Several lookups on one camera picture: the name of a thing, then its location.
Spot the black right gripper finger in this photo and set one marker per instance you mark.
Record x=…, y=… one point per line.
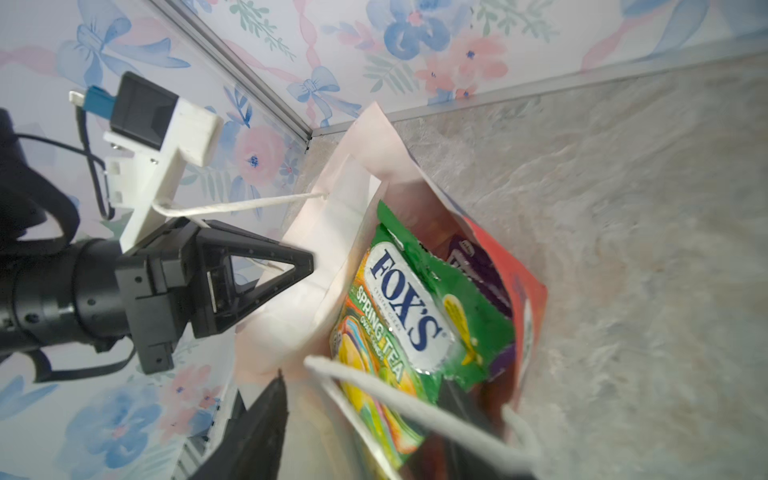
x=252, y=444

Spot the aluminium corner post left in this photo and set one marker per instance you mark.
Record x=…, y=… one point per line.
x=216, y=50

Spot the green Fox's tea candy bag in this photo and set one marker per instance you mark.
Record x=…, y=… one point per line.
x=399, y=320

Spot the purple snack packet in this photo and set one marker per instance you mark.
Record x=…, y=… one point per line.
x=476, y=264

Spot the red paper gift bag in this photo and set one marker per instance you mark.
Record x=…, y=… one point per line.
x=342, y=422

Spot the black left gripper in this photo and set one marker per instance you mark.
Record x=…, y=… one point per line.
x=95, y=294

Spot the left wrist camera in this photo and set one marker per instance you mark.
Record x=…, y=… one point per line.
x=164, y=133

